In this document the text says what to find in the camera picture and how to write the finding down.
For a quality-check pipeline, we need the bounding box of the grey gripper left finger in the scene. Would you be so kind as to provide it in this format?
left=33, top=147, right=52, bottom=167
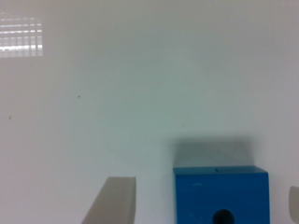
left=81, top=176, right=136, bottom=224

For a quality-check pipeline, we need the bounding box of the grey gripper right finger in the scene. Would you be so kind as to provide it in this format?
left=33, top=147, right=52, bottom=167
left=289, top=186, right=299, bottom=224

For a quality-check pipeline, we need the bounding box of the blue block with hole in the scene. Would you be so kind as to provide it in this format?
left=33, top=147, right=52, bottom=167
left=174, top=166, right=270, bottom=224

